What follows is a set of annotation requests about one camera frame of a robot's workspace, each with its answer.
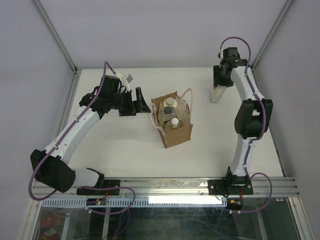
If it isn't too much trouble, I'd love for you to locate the grey slotted cable duct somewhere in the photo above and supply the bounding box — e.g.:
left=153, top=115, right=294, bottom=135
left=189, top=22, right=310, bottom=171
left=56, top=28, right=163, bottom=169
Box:
left=42, top=195, right=227, bottom=208

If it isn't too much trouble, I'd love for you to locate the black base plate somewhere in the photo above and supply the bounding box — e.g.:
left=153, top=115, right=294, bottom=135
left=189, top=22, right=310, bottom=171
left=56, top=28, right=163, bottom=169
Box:
left=207, top=178, right=254, bottom=197
left=76, top=179, right=121, bottom=197

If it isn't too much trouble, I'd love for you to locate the white cream jar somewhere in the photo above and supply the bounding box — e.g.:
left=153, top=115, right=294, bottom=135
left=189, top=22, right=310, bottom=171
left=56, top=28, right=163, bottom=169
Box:
left=163, top=97, right=178, bottom=108

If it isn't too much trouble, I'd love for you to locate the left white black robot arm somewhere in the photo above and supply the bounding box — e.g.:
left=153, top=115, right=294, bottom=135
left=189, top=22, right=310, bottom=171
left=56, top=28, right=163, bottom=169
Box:
left=30, top=75, right=151, bottom=195

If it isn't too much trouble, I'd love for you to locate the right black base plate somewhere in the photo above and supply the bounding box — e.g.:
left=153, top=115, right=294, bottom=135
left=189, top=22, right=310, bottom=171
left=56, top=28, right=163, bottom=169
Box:
left=207, top=178, right=254, bottom=197

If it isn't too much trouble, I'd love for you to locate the aluminium corner post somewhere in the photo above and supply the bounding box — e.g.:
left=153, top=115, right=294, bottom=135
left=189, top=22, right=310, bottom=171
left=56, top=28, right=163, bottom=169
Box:
left=31, top=0, right=78, bottom=74
left=251, top=0, right=296, bottom=72

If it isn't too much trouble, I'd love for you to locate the clear square bottle dark cap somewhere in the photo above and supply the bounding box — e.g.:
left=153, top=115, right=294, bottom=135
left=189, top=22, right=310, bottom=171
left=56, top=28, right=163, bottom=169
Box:
left=210, top=85, right=227, bottom=103

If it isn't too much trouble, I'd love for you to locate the clear bottle white cap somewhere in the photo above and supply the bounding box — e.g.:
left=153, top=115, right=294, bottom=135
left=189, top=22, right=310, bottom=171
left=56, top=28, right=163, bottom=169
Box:
left=164, top=117, right=184, bottom=132

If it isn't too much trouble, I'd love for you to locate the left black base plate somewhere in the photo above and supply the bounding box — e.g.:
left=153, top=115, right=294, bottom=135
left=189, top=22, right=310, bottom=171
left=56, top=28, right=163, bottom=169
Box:
left=76, top=179, right=121, bottom=197

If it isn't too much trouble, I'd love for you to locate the right aluminium corner post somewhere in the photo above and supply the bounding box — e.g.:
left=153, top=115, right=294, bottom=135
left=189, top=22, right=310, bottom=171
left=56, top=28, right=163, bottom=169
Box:
left=251, top=0, right=296, bottom=72

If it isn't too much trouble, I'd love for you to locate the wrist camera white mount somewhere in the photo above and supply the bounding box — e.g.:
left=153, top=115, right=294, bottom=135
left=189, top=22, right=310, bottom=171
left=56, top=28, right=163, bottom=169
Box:
left=114, top=72, right=133, bottom=92
left=217, top=49, right=223, bottom=59

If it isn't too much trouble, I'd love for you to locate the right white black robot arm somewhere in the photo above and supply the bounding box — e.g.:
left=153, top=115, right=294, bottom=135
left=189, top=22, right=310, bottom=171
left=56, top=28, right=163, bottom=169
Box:
left=208, top=47, right=273, bottom=197

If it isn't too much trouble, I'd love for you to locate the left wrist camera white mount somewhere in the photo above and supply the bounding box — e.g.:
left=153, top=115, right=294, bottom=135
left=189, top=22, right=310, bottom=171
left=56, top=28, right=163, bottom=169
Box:
left=114, top=72, right=133, bottom=92

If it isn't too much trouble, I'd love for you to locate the aluminium rail frame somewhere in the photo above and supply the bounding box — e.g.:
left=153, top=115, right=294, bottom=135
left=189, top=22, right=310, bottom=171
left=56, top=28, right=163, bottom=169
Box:
left=31, top=176, right=300, bottom=201

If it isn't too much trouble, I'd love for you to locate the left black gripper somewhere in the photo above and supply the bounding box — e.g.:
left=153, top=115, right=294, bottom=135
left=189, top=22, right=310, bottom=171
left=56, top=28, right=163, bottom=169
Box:
left=110, top=87, right=151, bottom=117

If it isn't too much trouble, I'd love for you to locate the brown canvas tote bag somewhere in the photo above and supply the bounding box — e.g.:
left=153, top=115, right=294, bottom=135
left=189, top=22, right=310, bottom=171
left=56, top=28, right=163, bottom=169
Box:
left=149, top=88, right=194, bottom=149

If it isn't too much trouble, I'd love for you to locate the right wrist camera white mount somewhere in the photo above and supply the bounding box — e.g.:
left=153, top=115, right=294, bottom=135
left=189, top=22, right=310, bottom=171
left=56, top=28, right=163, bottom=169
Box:
left=217, top=49, right=223, bottom=59

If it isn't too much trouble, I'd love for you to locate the left aluminium corner post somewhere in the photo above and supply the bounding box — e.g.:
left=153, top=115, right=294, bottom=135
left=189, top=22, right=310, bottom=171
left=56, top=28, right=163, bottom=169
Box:
left=31, top=0, right=78, bottom=74

